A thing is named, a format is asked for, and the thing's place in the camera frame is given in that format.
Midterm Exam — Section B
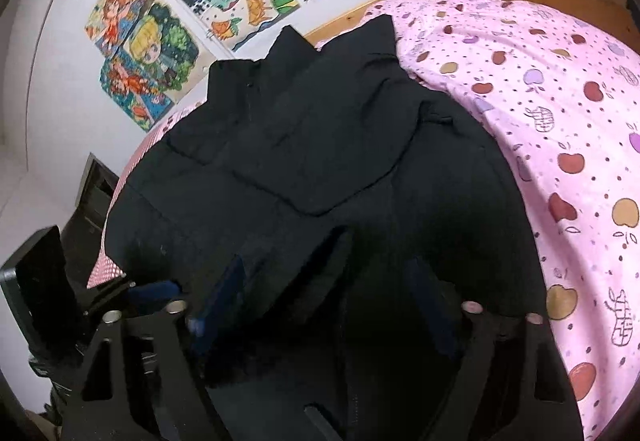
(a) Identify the dark cabinet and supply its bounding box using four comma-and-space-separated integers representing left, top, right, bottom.
60, 151, 121, 282

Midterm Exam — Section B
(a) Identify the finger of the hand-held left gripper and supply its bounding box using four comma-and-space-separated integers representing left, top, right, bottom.
82, 280, 183, 319

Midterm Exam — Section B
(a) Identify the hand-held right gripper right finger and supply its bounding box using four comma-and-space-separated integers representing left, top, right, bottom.
404, 255, 586, 441

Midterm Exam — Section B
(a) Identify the pink apple-print bed sheet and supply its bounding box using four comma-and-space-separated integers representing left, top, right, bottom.
300, 0, 640, 441

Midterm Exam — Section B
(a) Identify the black coat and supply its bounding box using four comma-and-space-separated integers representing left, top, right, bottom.
102, 14, 586, 441

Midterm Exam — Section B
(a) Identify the cartoon children wall poster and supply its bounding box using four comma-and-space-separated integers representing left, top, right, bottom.
84, 0, 202, 134

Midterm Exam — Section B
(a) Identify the pink checked cloth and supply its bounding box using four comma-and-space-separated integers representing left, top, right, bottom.
87, 98, 208, 289

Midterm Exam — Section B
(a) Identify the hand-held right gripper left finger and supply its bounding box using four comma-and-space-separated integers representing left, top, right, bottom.
60, 255, 247, 441

